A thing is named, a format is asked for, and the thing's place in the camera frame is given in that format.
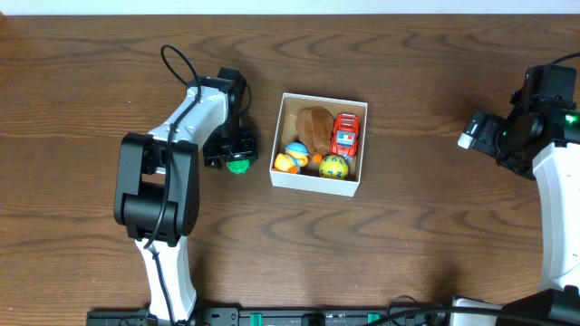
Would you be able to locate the green ridged ball toy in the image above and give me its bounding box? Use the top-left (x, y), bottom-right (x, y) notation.
top-left (227, 159), bottom-right (251, 175)

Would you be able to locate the white cardboard box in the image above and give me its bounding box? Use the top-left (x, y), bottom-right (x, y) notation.
top-left (269, 92), bottom-right (368, 197)

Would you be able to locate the yellow blue duck toy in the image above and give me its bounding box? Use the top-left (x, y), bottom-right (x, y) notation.
top-left (273, 142), bottom-right (309, 174)

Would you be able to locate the brown plush toy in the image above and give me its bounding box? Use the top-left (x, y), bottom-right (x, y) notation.
top-left (295, 106), bottom-right (334, 163)

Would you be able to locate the yellow ball with blue letters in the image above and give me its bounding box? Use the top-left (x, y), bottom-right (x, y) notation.
top-left (318, 155), bottom-right (349, 179)

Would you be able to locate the red toy fire truck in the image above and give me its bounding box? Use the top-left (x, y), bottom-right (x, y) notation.
top-left (331, 113), bottom-right (360, 161)

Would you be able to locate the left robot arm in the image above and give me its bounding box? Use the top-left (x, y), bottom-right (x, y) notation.
top-left (114, 67), bottom-right (258, 325)

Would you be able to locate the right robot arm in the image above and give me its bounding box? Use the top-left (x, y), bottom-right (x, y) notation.
top-left (449, 62), bottom-right (579, 325)

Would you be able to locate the black rail with green clips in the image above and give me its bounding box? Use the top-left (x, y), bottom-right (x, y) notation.
top-left (85, 293), bottom-right (454, 326)

